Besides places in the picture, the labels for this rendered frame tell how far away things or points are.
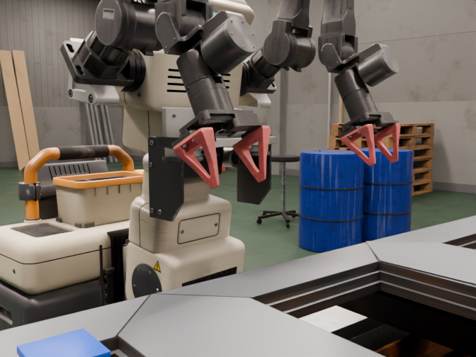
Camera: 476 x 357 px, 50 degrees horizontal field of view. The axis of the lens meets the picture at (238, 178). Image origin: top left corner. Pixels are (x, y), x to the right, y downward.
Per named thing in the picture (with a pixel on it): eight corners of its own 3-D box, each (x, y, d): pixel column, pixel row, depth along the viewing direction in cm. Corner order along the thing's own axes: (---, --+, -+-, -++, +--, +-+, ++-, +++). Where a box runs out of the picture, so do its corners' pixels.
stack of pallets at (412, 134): (373, 184, 815) (375, 122, 803) (433, 190, 746) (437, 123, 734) (323, 193, 716) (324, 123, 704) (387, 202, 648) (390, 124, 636)
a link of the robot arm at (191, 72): (195, 62, 80) (166, 59, 76) (222, 38, 75) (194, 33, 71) (209, 102, 78) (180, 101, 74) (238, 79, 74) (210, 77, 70)
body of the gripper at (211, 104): (259, 121, 75) (242, 76, 76) (209, 122, 67) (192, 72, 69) (231, 140, 79) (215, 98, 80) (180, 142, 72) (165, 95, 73)
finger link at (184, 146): (256, 174, 69) (234, 112, 71) (219, 179, 64) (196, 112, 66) (224, 192, 74) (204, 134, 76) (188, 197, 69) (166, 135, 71)
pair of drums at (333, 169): (421, 238, 456) (426, 148, 446) (352, 261, 381) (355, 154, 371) (358, 226, 504) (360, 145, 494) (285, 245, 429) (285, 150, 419)
